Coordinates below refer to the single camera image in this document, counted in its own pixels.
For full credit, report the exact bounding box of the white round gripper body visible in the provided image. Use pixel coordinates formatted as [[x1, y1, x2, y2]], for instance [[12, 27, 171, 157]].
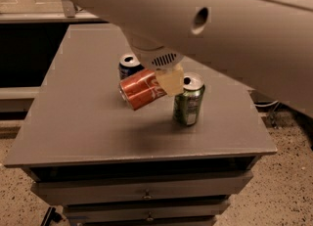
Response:
[[131, 43, 183, 70]]

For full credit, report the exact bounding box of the metal railing frame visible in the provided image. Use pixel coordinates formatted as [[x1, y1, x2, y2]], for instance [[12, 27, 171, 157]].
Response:
[[0, 0, 102, 23]]

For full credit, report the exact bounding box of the bottom grey drawer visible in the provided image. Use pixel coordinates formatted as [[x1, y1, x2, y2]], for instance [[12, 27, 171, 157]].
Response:
[[69, 216, 216, 226]]

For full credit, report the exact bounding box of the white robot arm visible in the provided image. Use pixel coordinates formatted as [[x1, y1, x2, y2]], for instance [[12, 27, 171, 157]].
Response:
[[70, 0, 313, 116]]

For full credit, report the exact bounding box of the grey drawer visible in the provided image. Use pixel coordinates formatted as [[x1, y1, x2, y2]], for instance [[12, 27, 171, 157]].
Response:
[[64, 199, 229, 223], [31, 170, 252, 205], [69, 216, 216, 226]]

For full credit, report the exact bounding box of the blue Pepsi can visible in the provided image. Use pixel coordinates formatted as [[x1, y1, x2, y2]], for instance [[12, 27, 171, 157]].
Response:
[[118, 54, 144, 79]]

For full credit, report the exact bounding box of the top grey drawer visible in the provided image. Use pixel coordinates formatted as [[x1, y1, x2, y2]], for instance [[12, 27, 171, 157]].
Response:
[[31, 170, 252, 205]]

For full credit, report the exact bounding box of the red Coca-Cola can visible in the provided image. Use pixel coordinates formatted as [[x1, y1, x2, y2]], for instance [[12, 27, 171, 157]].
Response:
[[119, 68, 166, 111]]

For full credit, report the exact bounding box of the middle grey drawer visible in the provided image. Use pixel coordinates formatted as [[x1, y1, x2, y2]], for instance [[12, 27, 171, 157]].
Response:
[[64, 199, 229, 223]]

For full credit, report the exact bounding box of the green soda can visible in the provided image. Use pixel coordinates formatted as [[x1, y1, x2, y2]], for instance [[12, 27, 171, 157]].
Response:
[[173, 72, 205, 126]]

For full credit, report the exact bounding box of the grey drawer cabinet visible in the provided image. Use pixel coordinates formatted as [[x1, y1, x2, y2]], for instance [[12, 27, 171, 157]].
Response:
[[3, 23, 278, 226]]

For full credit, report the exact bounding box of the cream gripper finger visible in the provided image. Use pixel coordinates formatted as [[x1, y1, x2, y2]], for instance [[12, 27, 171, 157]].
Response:
[[155, 64, 184, 96]]

